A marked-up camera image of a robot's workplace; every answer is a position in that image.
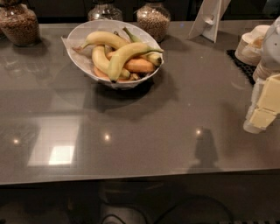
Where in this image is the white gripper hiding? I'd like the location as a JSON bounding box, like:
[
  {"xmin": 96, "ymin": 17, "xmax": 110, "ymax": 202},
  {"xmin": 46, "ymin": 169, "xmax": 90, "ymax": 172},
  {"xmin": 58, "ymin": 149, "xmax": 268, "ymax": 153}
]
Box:
[{"xmin": 243, "ymin": 74, "xmax": 280, "ymax": 134}]

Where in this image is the yellow banana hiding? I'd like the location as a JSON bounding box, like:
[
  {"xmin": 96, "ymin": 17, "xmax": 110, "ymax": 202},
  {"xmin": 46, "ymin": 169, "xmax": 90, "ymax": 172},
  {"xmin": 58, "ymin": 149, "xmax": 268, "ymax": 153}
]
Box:
[
  {"xmin": 107, "ymin": 42, "xmax": 164, "ymax": 83},
  {"xmin": 80, "ymin": 31, "xmax": 128, "ymax": 49},
  {"xmin": 91, "ymin": 45, "xmax": 130, "ymax": 79}
]

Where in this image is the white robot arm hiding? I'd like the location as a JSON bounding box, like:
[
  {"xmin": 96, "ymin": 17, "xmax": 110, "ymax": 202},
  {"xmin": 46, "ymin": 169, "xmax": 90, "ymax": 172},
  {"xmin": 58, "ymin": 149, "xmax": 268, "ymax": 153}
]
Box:
[{"xmin": 243, "ymin": 17, "xmax": 280, "ymax": 134}]

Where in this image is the right greenish banana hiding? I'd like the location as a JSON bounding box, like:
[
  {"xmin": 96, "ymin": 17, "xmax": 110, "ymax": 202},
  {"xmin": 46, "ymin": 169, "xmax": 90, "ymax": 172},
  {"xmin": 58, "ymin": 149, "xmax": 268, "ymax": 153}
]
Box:
[{"xmin": 123, "ymin": 27, "xmax": 163, "ymax": 67}]

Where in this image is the orange fruit in bowl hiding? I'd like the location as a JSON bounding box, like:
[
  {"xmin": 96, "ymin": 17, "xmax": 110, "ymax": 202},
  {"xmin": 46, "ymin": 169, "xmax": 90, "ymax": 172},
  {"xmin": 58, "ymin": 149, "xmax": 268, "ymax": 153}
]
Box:
[{"xmin": 105, "ymin": 51, "xmax": 157, "ymax": 74}]

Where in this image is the white bowl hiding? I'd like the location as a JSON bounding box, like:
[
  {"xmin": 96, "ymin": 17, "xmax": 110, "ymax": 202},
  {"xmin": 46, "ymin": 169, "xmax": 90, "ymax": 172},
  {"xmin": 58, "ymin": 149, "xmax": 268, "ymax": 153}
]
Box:
[{"xmin": 64, "ymin": 20, "xmax": 164, "ymax": 89}]

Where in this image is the stack of paper cups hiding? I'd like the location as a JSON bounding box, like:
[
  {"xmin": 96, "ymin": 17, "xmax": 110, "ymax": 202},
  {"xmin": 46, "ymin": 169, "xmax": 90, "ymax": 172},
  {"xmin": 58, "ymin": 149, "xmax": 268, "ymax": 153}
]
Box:
[
  {"xmin": 253, "ymin": 59, "xmax": 280, "ymax": 81},
  {"xmin": 234, "ymin": 24, "xmax": 270, "ymax": 67}
]

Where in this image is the black mesh mat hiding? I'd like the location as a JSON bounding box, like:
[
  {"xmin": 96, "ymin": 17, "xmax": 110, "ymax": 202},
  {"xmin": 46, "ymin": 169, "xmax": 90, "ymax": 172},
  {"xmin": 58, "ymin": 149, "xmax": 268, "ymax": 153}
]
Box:
[{"xmin": 226, "ymin": 50, "xmax": 256, "ymax": 86}]

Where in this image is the white folded card stand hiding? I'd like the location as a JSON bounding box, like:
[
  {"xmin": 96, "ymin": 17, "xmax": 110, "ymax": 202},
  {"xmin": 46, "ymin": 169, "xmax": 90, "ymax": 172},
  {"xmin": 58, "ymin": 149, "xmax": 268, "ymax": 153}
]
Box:
[{"xmin": 188, "ymin": 0, "xmax": 231, "ymax": 43}]

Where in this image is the right glass jar with grains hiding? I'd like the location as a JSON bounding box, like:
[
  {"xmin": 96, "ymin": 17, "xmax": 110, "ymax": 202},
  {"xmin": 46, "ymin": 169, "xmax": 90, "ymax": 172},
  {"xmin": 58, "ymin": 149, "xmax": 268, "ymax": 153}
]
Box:
[{"xmin": 136, "ymin": 0, "xmax": 171, "ymax": 42}]

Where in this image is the glass jar with grains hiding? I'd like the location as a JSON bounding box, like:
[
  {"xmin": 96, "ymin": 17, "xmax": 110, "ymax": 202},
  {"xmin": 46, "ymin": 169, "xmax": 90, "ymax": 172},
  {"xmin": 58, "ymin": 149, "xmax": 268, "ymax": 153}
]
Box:
[
  {"xmin": 0, "ymin": 0, "xmax": 40, "ymax": 46},
  {"xmin": 136, "ymin": 0, "xmax": 171, "ymax": 42}
]

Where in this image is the middle clear glass jar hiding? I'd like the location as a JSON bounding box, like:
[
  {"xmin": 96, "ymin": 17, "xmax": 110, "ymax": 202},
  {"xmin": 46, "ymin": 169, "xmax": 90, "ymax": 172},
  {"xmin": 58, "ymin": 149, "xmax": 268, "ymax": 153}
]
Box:
[{"xmin": 87, "ymin": 0, "xmax": 123, "ymax": 21}]

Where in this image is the left glass jar with grains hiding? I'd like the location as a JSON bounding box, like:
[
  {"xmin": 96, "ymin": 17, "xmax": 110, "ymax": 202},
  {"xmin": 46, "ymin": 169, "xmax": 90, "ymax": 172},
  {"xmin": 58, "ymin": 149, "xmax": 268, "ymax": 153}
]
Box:
[{"xmin": 0, "ymin": 0, "xmax": 40, "ymax": 46}]

